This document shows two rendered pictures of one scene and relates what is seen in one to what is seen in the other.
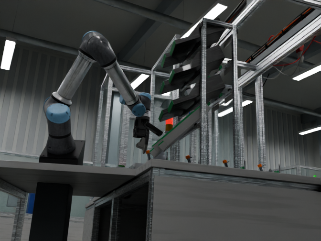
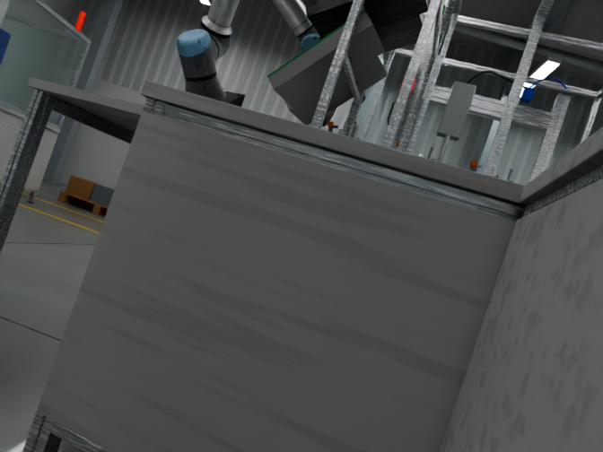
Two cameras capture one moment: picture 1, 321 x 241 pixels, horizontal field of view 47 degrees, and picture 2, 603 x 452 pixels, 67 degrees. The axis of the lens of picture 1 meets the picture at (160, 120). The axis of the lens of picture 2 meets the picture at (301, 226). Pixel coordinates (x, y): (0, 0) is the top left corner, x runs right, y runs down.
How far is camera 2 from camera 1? 1.08 m
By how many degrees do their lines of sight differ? 35
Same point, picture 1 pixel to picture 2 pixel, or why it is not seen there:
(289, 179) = (429, 171)
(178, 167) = (186, 103)
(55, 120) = (182, 51)
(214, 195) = (238, 169)
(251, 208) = (308, 212)
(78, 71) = not seen: outside the picture
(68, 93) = (217, 15)
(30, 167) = (81, 97)
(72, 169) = (121, 107)
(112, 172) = not seen: hidden behind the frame
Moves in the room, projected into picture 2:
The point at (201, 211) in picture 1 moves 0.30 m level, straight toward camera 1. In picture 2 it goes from (203, 191) to (39, 132)
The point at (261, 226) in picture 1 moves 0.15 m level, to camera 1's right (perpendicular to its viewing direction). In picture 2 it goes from (317, 254) to (396, 282)
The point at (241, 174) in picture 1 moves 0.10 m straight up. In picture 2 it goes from (310, 138) to (328, 86)
